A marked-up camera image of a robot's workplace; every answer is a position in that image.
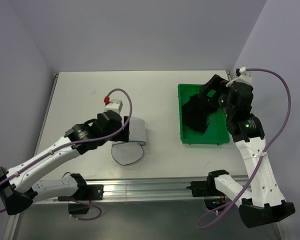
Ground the white mesh laundry bag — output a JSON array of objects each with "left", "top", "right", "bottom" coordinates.
[{"left": 110, "top": 116, "right": 147, "bottom": 166}]

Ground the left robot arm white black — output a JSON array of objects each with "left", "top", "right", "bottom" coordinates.
[{"left": 0, "top": 110, "right": 131, "bottom": 216}]

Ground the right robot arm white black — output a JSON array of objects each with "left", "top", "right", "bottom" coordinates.
[{"left": 198, "top": 73, "right": 296, "bottom": 228}]

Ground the green plastic tray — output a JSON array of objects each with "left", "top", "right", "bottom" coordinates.
[{"left": 178, "top": 83, "right": 230, "bottom": 145}]

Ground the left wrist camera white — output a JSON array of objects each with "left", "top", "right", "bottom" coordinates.
[{"left": 103, "top": 96, "right": 123, "bottom": 115}]

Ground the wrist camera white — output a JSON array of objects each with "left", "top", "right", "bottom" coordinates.
[
  {"left": 103, "top": 96, "right": 123, "bottom": 115},
  {"left": 225, "top": 67, "right": 252, "bottom": 88}
]

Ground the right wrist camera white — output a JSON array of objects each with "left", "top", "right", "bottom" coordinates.
[{"left": 225, "top": 67, "right": 252, "bottom": 88}]

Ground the aluminium mounting rail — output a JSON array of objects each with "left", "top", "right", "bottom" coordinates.
[{"left": 14, "top": 174, "right": 276, "bottom": 205}]

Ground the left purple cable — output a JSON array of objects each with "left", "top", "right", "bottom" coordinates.
[{"left": 0, "top": 89, "right": 134, "bottom": 215}]

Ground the purple cable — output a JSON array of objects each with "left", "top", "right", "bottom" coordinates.
[
  {"left": 0, "top": 89, "right": 134, "bottom": 215},
  {"left": 196, "top": 67, "right": 292, "bottom": 230}
]

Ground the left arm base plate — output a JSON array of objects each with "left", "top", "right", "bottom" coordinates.
[{"left": 57, "top": 184, "right": 104, "bottom": 202}]

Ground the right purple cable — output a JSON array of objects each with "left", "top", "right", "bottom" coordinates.
[{"left": 196, "top": 67, "right": 292, "bottom": 230}]

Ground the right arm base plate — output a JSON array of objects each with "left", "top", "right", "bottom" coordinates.
[{"left": 186, "top": 179, "right": 224, "bottom": 197}]

